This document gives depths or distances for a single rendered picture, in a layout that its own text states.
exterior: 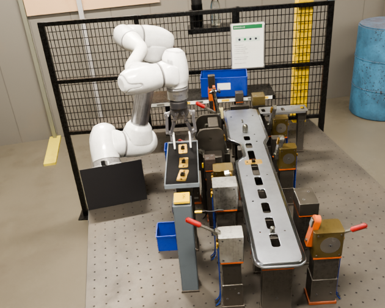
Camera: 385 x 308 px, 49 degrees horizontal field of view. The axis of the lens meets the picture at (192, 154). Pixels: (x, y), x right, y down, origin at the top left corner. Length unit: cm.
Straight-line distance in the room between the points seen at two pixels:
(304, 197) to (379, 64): 316
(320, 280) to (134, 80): 104
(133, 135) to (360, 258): 132
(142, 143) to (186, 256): 92
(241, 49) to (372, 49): 215
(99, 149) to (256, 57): 125
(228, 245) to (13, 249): 225
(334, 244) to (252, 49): 166
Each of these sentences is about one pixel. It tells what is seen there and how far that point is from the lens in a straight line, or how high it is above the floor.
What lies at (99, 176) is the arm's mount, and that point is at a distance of 232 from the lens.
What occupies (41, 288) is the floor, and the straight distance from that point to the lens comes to 311.
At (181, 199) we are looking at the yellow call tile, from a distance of 158.
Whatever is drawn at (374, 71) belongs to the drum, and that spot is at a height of 55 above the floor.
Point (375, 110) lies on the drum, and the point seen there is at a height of 13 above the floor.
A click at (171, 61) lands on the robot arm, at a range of 172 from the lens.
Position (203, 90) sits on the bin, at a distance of 282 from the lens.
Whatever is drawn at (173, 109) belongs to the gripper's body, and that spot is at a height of 136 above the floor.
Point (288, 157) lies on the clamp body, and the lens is 217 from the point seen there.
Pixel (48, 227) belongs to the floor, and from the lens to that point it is 362.
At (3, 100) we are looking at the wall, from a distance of 498.
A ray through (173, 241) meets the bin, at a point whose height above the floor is 75.
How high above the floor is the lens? 206
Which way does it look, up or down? 29 degrees down
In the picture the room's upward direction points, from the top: 5 degrees counter-clockwise
